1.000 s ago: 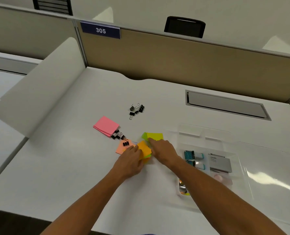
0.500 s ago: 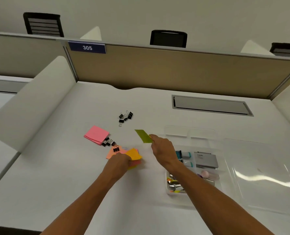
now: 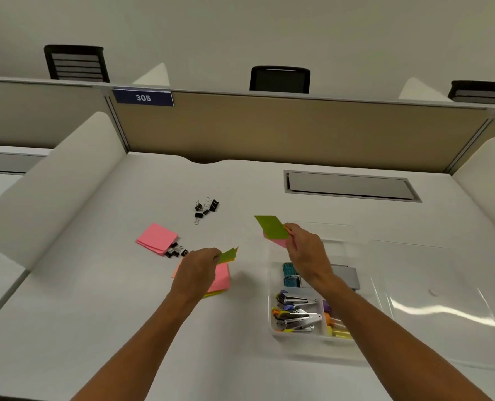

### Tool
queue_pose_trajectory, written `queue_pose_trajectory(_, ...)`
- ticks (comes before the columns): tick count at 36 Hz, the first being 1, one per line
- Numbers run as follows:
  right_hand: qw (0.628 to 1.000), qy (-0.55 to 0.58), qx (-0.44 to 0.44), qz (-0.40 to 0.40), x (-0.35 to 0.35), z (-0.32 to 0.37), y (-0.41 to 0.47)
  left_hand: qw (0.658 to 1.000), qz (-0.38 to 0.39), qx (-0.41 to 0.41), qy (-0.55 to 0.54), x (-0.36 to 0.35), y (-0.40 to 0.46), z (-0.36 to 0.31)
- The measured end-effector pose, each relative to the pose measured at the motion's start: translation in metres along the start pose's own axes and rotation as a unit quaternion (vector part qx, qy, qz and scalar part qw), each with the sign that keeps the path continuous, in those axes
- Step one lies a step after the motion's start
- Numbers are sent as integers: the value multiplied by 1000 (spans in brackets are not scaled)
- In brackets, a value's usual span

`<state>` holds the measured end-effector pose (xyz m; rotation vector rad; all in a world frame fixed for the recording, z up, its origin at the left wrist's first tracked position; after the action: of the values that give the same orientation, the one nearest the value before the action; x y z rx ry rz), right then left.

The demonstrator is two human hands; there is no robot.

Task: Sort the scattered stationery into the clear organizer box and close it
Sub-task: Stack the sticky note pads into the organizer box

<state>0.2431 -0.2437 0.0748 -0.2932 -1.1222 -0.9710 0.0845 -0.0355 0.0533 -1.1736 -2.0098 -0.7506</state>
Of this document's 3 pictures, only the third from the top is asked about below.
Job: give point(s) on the person's left hand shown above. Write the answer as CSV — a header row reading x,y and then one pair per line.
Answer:
x,y
195,273

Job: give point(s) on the person's right hand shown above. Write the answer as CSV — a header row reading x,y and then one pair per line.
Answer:
x,y
310,258

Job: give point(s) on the person's right thumb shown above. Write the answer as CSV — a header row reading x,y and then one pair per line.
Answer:
x,y
291,244

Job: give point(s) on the person's left fingers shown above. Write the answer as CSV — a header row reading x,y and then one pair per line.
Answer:
x,y
210,253

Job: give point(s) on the small pink sticky note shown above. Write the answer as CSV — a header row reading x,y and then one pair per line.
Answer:
x,y
277,242

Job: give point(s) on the thin green sticky notes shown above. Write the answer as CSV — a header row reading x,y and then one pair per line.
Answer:
x,y
228,255

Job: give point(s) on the green sticky note pad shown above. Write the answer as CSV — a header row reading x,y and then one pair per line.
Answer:
x,y
272,227

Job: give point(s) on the person's left forearm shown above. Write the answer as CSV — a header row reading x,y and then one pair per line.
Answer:
x,y
147,346

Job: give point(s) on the person's right forearm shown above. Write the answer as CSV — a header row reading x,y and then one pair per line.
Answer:
x,y
389,346

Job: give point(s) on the teal staple box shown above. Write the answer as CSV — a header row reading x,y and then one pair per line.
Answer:
x,y
292,283
289,269

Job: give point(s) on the pink orange sticky note pad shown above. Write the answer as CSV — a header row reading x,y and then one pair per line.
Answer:
x,y
221,279

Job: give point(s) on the pink sticky note stack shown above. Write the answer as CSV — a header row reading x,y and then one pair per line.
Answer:
x,y
157,238

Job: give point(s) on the purple silver stapler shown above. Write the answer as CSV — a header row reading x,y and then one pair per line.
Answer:
x,y
294,299

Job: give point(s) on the grey flat box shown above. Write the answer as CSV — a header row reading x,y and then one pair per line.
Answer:
x,y
347,276

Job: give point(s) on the purple sticky flags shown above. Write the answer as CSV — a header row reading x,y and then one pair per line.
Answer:
x,y
326,306

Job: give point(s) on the orange silver stapler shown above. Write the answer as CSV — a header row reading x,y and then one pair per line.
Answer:
x,y
297,318

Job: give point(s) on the yellow silver stapler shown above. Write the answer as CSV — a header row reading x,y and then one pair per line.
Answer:
x,y
294,327

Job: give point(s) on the orange sticky flags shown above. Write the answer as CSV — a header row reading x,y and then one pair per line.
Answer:
x,y
330,319

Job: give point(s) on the clear plastic organizer box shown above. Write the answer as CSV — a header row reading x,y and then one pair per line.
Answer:
x,y
314,329

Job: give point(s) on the beige desk partition panel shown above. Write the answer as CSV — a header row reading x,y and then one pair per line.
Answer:
x,y
289,129

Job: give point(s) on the clear plastic lid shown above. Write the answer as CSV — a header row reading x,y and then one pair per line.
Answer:
x,y
435,304

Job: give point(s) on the black mesh office chair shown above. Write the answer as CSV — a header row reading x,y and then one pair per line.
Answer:
x,y
279,80

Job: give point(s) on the blue number sign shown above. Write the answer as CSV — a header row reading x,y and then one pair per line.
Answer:
x,y
143,97

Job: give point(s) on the white side divider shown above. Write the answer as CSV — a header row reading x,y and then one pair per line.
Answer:
x,y
51,192
488,179

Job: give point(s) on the black slatted office chair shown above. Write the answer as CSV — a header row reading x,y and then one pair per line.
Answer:
x,y
480,92
77,63

